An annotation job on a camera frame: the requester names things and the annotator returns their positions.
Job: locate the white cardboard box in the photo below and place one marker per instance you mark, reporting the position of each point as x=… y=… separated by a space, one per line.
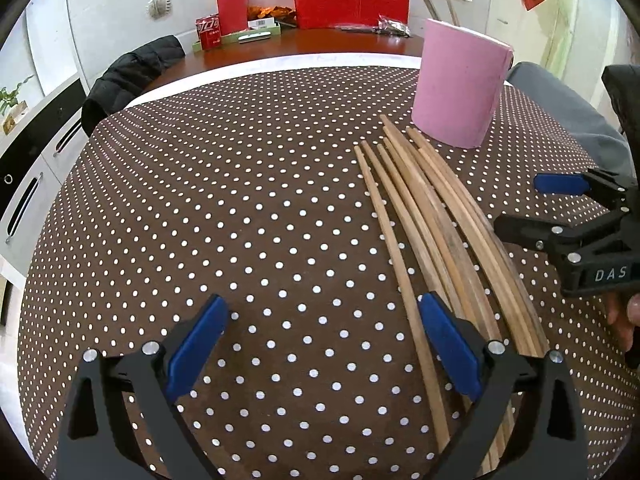
x=261 y=23

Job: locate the pale green curtain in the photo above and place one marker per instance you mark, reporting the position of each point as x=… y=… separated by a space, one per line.
x=567 y=20

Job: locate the bundle of wooden chopsticks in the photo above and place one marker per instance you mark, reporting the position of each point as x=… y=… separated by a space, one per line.
x=435 y=220

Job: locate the black jacket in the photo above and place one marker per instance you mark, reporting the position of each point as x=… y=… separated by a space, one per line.
x=130 y=75

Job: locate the brown polka-dot tablecloth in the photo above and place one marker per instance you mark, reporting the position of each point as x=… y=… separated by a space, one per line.
x=250 y=210

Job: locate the red soda can pack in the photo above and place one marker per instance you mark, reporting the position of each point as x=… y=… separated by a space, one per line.
x=208 y=32

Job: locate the white oval device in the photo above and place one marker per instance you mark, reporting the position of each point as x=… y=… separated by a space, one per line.
x=255 y=36

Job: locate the green potted plant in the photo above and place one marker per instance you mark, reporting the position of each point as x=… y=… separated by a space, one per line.
x=12 y=95

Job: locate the black and white cabinet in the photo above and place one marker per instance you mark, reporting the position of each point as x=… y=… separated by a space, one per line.
x=30 y=160

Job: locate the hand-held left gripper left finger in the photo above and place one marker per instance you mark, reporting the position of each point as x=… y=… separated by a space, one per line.
x=197 y=342

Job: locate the pink cup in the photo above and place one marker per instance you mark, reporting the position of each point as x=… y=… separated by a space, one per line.
x=457 y=85

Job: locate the dark flat packet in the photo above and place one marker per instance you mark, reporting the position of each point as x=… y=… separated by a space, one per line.
x=355 y=27

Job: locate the green tray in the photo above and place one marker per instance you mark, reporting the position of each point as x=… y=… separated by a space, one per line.
x=230 y=37

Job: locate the orange snack bag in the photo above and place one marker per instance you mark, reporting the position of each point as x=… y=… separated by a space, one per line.
x=272 y=12

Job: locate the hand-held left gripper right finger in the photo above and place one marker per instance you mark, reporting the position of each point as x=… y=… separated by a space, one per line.
x=447 y=345

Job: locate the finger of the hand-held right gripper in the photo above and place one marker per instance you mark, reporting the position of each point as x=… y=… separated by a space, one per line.
x=560 y=184
x=530 y=232

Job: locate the white table cover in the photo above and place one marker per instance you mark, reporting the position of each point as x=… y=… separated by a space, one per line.
x=300 y=62

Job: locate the person's right hand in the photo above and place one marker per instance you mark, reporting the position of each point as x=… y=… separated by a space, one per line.
x=627 y=325

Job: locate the red gift box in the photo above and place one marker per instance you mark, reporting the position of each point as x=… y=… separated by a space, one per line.
x=232 y=10

